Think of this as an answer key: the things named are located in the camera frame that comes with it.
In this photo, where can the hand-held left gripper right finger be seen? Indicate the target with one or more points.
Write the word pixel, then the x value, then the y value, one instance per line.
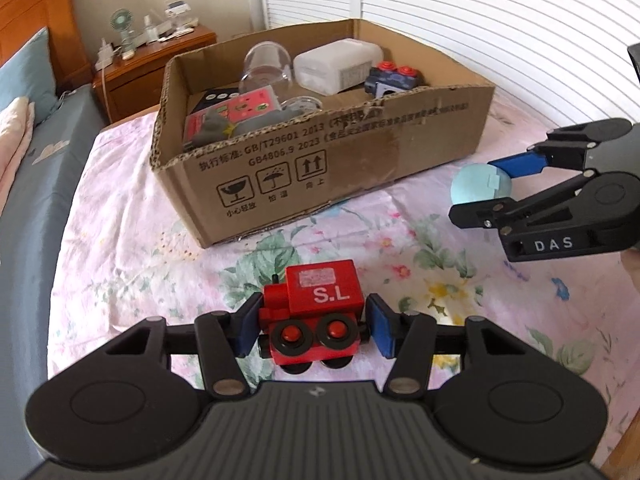
pixel 382 327

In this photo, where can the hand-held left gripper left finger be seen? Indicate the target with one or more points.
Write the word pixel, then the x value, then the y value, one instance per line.
pixel 247 330

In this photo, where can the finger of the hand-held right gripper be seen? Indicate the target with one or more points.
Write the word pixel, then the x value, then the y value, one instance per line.
pixel 517 164
pixel 480 212

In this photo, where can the light blue ball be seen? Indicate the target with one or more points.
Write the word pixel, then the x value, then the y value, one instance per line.
pixel 472 185

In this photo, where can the red toy train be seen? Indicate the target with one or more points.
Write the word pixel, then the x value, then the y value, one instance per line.
pixel 315 300

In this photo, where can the dark blue toy train car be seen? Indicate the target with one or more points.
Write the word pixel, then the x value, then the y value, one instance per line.
pixel 390 80

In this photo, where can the brown cardboard box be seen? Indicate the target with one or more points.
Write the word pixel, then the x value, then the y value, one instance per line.
pixel 325 180

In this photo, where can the grey soft toy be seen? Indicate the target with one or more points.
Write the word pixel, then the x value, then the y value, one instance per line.
pixel 210 130

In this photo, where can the white plastic container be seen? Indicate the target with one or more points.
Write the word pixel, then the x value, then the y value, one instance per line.
pixel 335 65

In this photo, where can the pink card package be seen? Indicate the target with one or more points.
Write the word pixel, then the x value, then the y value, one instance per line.
pixel 250 105

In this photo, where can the pink floral bedspread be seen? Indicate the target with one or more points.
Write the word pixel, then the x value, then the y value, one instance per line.
pixel 135 260

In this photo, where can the white louvered closet doors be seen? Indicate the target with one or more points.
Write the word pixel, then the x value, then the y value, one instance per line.
pixel 475 25

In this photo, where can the clear round plastic container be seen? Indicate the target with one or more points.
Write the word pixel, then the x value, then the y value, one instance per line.
pixel 301 103

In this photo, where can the blue bed sheet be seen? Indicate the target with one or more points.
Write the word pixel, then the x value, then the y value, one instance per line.
pixel 35 270

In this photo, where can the black digital timer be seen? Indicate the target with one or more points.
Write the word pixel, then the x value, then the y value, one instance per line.
pixel 215 97

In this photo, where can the clear plastic jar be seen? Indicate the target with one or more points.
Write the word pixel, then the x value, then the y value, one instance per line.
pixel 267 70

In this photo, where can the wooden nightstand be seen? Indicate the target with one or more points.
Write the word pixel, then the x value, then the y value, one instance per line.
pixel 150 70

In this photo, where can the pink blanket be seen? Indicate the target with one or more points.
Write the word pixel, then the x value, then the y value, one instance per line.
pixel 12 140

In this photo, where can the small white bottle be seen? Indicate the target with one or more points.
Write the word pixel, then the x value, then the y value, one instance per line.
pixel 148 30

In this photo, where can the small green desk fan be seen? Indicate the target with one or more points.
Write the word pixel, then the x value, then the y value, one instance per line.
pixel 121 27

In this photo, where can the blue pillow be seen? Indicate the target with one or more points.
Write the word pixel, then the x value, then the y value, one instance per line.
pixel 25 77

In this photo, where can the wooden headboard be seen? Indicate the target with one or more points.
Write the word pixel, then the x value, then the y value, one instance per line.
pixel 35 15

